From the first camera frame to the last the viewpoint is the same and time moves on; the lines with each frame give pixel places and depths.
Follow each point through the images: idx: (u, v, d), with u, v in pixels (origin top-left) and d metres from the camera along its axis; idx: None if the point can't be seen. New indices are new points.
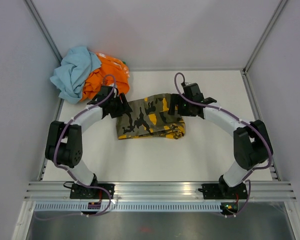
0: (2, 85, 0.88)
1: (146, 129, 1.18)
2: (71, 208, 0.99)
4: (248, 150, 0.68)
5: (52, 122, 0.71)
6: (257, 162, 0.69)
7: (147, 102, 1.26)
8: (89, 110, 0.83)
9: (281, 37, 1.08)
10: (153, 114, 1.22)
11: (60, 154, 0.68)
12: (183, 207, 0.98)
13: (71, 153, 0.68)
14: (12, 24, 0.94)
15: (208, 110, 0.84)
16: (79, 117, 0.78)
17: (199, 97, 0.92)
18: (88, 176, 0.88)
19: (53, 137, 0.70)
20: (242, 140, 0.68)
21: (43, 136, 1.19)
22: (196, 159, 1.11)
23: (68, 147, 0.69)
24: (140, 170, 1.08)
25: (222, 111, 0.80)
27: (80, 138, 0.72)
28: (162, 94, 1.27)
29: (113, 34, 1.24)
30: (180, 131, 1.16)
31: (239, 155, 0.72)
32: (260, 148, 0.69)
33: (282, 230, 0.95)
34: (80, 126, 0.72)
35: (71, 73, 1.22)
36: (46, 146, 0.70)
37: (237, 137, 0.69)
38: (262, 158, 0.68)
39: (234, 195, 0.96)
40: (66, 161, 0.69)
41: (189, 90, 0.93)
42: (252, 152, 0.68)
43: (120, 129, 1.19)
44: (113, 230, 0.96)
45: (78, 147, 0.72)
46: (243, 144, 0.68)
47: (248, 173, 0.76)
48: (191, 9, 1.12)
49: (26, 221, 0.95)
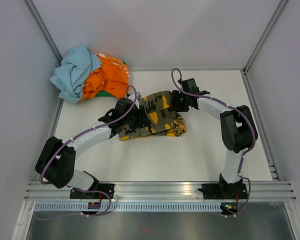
0: (2, 85, 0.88)
1: (147, 129, 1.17)
2: (71, 208, 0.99)
4: (233, 131, 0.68)
5: (50, 138, 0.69)
6: (243, 145, 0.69)
7: (146, 100, 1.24)
8: (95, 128, 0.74)
9: (281, 38, 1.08)
10: (154, 113, 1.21)
11: (48, 172, 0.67)
12: (183, 207, 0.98)
13: (58, 176, 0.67)
14: (12, 24, 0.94)
15: (201, 100, 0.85)
16: (79, 137, 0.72)
17: (195, 90, 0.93)
18: (85, 182, 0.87)
19: (46, 154, 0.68)
20: (227, 121, 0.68)
21: (43, 136, 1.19)
22: (196, 159, 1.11)
23: (56, 168, 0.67)
24: (141, 170, 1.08)
25: (213, 99, 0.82)
27: (72, 163, 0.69)
28: (161, 92, 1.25)
29: (113, 34, 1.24)
30: (181, 129, 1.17)
31: (226, 138, 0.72)
32: (245, 131, 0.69)
33: (282, 230, 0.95)
34: (74, 151, 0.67)
35: (71, 73, 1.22)
36: (38, 161, 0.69)
37: (223, 119, 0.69)
38: (247, 140, 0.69)
39: (234, 195, 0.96)
40: (51, 182, 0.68)
41: (186, 83, 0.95)
42: (238, 134, 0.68)
43: (121, 130, 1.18)
44: (113, 230, 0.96)
45: (68, 170, 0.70)
46: (228, 126, 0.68)
47: (240, 161, 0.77)
48: (191, 9, 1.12)
49: (26, 221, 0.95)
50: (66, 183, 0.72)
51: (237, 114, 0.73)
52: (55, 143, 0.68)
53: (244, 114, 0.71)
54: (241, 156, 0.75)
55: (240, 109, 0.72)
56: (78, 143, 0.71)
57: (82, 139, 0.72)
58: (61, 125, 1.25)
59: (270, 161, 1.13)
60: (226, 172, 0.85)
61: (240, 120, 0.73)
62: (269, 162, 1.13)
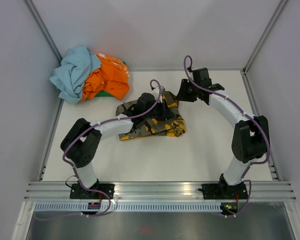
0: (2, 85, 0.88)
1: (147, 130, 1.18)
2: (71, 208, 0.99)
4: (245, 143, 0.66)
5: (79, 119, 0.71)
6: (253, 156, 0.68)
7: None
8: (119, 119, 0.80)
9: (281, 37, 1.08)
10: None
11: (71, 151, 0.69)
12: (183, 207, 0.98)
13: (80, 156, 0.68)
14: (11, 24, 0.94)
15: (214, 97, 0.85)
16: (106, 123, 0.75)
17: (207, 81, 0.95)
18: (90, 178, 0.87)
19: (73, 133, 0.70)
20: (242, 133, 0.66)
21: (43, 136, 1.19)
22: (196, 159, 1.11)
23: (81, 148, 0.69)
24: (141, 170, 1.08)
25: (229, 100, 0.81)
27: (95, 144, 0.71)
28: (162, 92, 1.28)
29: (113, 34, 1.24)
30: (181, 129, 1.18)
31: (235, 147, 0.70)
32: (258, 144, 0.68)
33: (282, 230, 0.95)
34: (100, 134, 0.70)
35: (71, 73, 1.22)
36: (64, 138, 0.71)
37: (238, 130, 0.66)
38: (258, 152, 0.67)
39: (234, 195, 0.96)
40: (74, 160, 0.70)
41: (198, 74, 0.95)
42: (250, 146, 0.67)
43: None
44: (112, 230, 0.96)
45: (91, 152, 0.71)
46: (242, 138, 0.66)
47: (245, 169, 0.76)
48: (191, 9, 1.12)
49: (26, 221, 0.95)
50: (85, 165, 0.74)
51: (252, 124, 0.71)
52: (84, 123, 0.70)
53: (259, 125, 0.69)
54: (248, 166, 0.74)
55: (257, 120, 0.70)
56: (104, 129, 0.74)
57: (107, 125, 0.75)
58: (61, 125, 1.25)
59: (269, 161, 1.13)
60: (228, 171, 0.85)
61: (253, 130, 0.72)
62: (269, 162, 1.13)
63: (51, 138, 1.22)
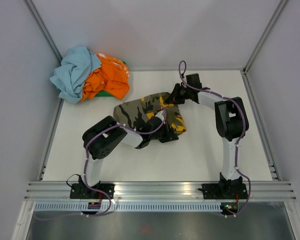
0: (2, 86, 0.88)
1: None
2: (72, 208, 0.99)
4: (225, 119, 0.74)
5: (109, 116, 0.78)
6: (235, 132, 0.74)
7: (144, 101, 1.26)
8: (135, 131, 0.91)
9: (281, 37, 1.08)
10: (152, 113, 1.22)
11: (95, 142, 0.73)
12: (183, 207, 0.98)
13: (102, 149, 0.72)
14: (11, 24, 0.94)
15: (201, 94, 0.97)
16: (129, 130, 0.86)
17: (198, 85, 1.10)
18: (94, 177, 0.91)
19: (100, 127, 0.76)
20: (220, 110, 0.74)
21: (43, 136, 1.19)
22: (197, 158, 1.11)
23: (104, 141, 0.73)
24: (141, 170, 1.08)
25: (211, 92, 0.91)
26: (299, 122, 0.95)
27: (116, 142, 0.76)
28: (158, 93, 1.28)
29: (113, 34, 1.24)
30: (179, 130, 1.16)
31: (219, 126, 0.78)
32: (237, 121, 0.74)
33: (282, 230, 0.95)
34: (125, 133, 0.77)
35: (71, 73, 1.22)
36: (89, 129, 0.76)
37: (217, 108, 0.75)
38: (238, 129, 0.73)
39: (234, 195, 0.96)
40: (93, 151, 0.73)
41: (190, 78, 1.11)
42: (230, 122, 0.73)
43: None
44: (112, 230, 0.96)
45: (112, 147, 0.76)
46: (221, 114, 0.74)
47: (235, 151, 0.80)
48: (191, 8, 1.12)
49: (26, 220, 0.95)
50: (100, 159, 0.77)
51: (232, 105, 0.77)
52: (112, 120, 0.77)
53: (237, 104, 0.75)
54: (235, 146, 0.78)
55: (234, 100, 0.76)
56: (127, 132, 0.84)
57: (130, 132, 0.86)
58: (62, 125, 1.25)
59: (270, 161, 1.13)
60: (225, 170, 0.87)
61: (234, 111, 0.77)
62: (269, 162, 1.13)
63: (52, 138, 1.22)
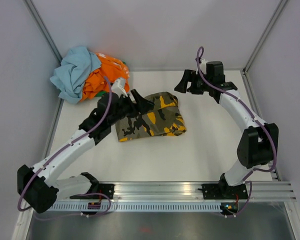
0: (2, 86, 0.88)
1: (145, 130, 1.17)
2: (71, 208, 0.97)
4: (251, 149, 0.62)
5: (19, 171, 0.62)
6: (257, 163, 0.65)
7: None
8: (72, 144, 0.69)
9: (281, 37, 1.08)
10: (152, 113, 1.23)
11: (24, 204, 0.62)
12: (183, 207, 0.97)
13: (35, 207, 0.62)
14: (11, 24, 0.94)
15: (225, 97, 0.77)
16: (52, 162, 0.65)
17: (220, 78, 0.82)
18: (82, 188, 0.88)
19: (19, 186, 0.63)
20: (249, 140, 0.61)
21: (43, 136, 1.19)
22: (197, 157, 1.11)
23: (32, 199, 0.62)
24: (140, 171, 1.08)
25: (240, 102, 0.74)
26: None
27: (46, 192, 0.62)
28: (158, 93, 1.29)
29: (113, 35, 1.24)
30: (181, 131, 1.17)
31: (241, 152, 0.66)
32: (263, 150, 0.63)
33: (282, 230, 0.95)
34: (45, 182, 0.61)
35: (71, 73, 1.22)
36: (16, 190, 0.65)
37: (245, 136, 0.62)
38: (263, 161, 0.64)
39: (234, 195, 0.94)
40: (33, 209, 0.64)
41: (212, 68, 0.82)
42: (256, 153, 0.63)
43: (120, 132, 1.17)
44: (112, 230, 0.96)
45: (46, 197, 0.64)
46: (248, 144, 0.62)
47: (248, 173, 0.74)
48: (191, 8, 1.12)
49: (26, 221, 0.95)
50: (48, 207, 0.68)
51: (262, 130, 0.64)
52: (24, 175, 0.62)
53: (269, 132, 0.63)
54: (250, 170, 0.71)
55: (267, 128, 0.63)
56: (51, 169, 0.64)
57: (55, 164, 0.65)
58: (62, 125, 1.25)
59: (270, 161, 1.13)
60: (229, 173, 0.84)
61: (262, 136, 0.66)
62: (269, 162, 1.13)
63: (52, 138, 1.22)
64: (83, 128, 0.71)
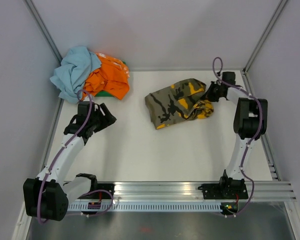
0: (2, 86, 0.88)
1: (180, 115, 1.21)
2: (72, 208, 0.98)
4: (243, 115, 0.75)
5: (25, 185, 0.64)
6: (248, 132, 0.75)
7: (174, 88, 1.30)
8: (66, 147, 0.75)
9: (281, 37, 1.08)
10: (183, 99, 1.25)
11: (43, 211, 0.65)
12: (183, 207, 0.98)
13: (54, 211, 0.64)
14: (11, 24, 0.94)
15: (231, 89, 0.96)
16: (55, 165, 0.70)
17: (232, 82, 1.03)
18: (84, 187, 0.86)
19: (31, 198, 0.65)
20: (241, 106, 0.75)
21: (43, 136, 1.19)
22: (198, 158, 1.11)
23: (48, 206, 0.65)
24: (139, 171, 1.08)
25: (242, 90, 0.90)
26: (299, 123, 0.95)
27: (61, 194, 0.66)
28: (187, 80, 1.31)
29: (113, 35, 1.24)
30: (208, 108, 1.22)
31: (236, 120, 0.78)
32: (255, 122, 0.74)
33: (282, 230, 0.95)
34: (58, 183, 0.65)
35: (71, 73, 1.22)
36: (26, 207, 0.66)
37: (239, 103, 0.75)
38: (252, 130, 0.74)
39: (234, 195, 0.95)
40: (51, 217, 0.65)
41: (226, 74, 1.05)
42: (247, 120, 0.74)
43: (157, 120, 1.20)
44: (113, 230, 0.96)
45: (63, 199, 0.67)
46: (241, 110, 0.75)
47: (244, 151, 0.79)
48: (191, 8, 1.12)
49: (26, 221, 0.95)
50: (66, 212, 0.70)
51: (256, 105, 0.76)
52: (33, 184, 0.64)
53: (260, 106, 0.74)
54: (246, 145, 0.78)
55: (259, 102, 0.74)
56: (57, 171, 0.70)
57: (58, 166, 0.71)
58: (62, 125, 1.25)
59: (270, 161, 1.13)
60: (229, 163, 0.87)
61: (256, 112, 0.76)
62: (269, 162, 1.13)
63: (52, 138, 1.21)
64: (68, 132, 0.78)
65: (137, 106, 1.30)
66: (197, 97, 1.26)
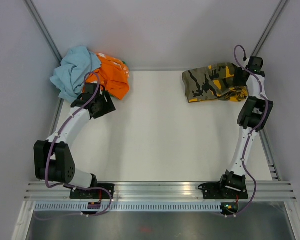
0: (2, 86, 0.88)
1: (213, 94, 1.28)
2: (72, 208, 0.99)
4: (247, 111, 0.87)
5: (35, 145, 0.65)
6: (248, 125, 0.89)
7: (211, 69, 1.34)
8: (73, 117, 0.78)
9: (281, 38, 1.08)
10: (217, 81, 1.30)
11: (52, 173, 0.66)
12: (183, 207, 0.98)
13: (63, 173, 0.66)
14: (12, 25, 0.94)
15: (251, 78, 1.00)
16: (64, 130, 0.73)
17: (257, 68, 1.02)
18: (86, 181, 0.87)
19: (41, 159, 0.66)
20: (248, 103, 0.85)
21: (43, 136, 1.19)
22: (198, 159, 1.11)
23: (57, 166, 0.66)
24: (139, 171, 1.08)
25: (260, 83, 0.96)
26: (299, 122, 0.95)
27: (69, 156, 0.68)
28: (225, 64, 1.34)
29: (113, 35, 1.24)
30: (243, 94, 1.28)
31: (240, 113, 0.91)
32: (255, 118, 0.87)
33: (282, 230, 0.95)
34: (67, 144, 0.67)
35: (71, 73, 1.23)
36: (35, 168, 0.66)
37: (247, 100, 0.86)
38: (251, 124, 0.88)
39: (234, 195, 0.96)
40: (59, 180, 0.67)
41: (252, 59, 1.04)
42: (248, 116, 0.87)
43: (190, 94, 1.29)
44: (112, 230, 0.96)
45: (70, 162, 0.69)
46: (246, 107, 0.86)
47: (247, 142, 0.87)
48: (192, 9, 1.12)
49: (26, 220, 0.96)
50: (72, 178, 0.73)
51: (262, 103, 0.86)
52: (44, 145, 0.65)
53: (267, 106, 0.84)
54: (248, 135, 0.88)
55: (267, 102, 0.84)
56: (65, 136, 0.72)
57: (67, 131, 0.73)
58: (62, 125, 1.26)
59: (270, 161, 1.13)
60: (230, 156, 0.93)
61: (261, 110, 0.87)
62: (269, 162, 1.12)
63: None
64: (75, 106, 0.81)
65: (137, 106, 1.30)
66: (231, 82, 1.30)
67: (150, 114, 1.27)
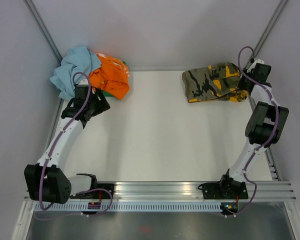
0: (2, 86, 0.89)
1: (213, 94, 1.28)
2: (71, 208, 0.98)
4: (257, 120, 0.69)
5: (26, 170, 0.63)
6: (258, 138, 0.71)
7: (211, 69, 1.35)
8: (64, 131, 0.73)
9: (281, 38, 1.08)
10: (217, 81, 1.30)
11: (46, 195, 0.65)
12: (184, 207, 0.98)
13: (58, 195, 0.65)
14: (12, 25, 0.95)
15: (256, 87, 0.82)
16: (54, 150, 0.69)
17: (262, 78, 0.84)
18: (86, 182, 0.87)
19: (33, 183, 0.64)
20: (258, 110, 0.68)
21: (43, 136, 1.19)
22: (198, 159, 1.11)
23: (50, 189, 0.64)
24: (139, 171, 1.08)
25: (268, 91, 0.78)
26: (299, 122, 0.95)
27: (63, 178, 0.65)
28: (225, 63, 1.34)
29: (113, 35, 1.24)
30: (243, 94, 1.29)
31: (248, 123, 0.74)
32: (267, 130, 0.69)
33: (282, 230, 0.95)
34: (59, 168, 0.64)
35: (71, 73, 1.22)
36: (30, 191, 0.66)
37: (256, 106, 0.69)
38: (262, 137, 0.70)
39: (234, 195, 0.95)
40: (55, 200, 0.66)
41: (258, 66, 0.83)
42: (259, 126, 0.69)
43: (190, 94, 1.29)
44: (112, 230, 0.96)
45: (65, 182, 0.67)
46: (256, 115, 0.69)
47: (250, 156, 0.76)
48: (192, 9, 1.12)
49: (26, 220, 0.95)
50: (69, 196, 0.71)
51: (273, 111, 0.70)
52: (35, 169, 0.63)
53: (278, 114, 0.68)
54: (253, 150, 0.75)
55: (278, 109, 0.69)
56: (57, 156, 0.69)
57: (58, 151, 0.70)
58: None
59: (270, 161, 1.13)
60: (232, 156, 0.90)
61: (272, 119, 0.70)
62: (269, 162, 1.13)
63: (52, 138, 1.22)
64: (66, 116, 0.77)
65: (137, 106, 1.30)
66: (232, 80, 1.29)
67: (149, 114, 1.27)
